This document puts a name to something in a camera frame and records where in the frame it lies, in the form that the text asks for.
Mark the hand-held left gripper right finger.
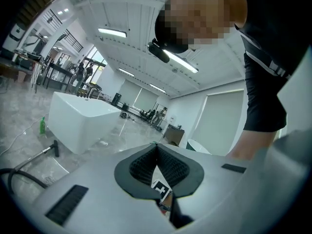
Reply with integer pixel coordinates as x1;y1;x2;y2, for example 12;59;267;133
156;144;191;188

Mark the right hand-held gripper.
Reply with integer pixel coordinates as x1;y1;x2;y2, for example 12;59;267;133
151;179;195;229

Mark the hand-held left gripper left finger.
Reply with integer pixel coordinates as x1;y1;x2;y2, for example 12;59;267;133
128;144;158;187

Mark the green and white tub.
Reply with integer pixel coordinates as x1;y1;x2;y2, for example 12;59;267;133
186;138;212;155

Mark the brown cabinet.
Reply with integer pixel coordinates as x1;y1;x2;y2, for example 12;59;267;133
165;123;185;146

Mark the large white window blind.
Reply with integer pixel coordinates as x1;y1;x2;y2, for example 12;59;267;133
191;90;245;156

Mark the small white window blind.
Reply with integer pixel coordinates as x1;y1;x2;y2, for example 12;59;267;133
117;78;142;107
133;90;159;111

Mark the white bathtub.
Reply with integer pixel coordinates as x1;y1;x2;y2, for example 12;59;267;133
47;91;122;156

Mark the long ceiling light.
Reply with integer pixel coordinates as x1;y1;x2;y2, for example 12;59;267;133
162;49;199;74
118;67;135;78
97;27;128;39
149;83;167;94

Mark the chrome bathtub faucet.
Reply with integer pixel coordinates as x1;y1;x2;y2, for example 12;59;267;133
84;86;98;100

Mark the person's black shirt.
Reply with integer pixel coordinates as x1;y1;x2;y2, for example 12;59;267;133
234;0;312;133

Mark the person's head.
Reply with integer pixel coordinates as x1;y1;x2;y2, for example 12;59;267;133
155;0;248;55

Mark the cluttered wooden table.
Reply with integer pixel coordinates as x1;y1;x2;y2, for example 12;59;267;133
0;48;47;94

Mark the black head-mounted camera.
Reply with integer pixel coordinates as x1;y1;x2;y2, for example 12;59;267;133
147;38;171;64

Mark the black frame table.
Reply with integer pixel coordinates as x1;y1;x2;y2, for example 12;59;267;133
43;61;74;92

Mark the white floor cable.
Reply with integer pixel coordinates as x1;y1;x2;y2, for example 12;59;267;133
0;117;44;156

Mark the white wall-mounted unit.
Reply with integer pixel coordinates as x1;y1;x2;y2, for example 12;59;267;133
9;22;25;43

